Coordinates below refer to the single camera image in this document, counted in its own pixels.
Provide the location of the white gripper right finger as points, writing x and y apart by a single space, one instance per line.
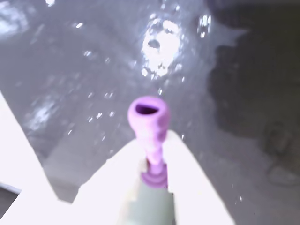
189 187

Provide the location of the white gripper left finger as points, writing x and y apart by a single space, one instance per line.
98 201

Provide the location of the purple pen grip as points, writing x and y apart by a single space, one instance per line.
150 131

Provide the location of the black glossy mat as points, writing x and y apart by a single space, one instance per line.
70 58

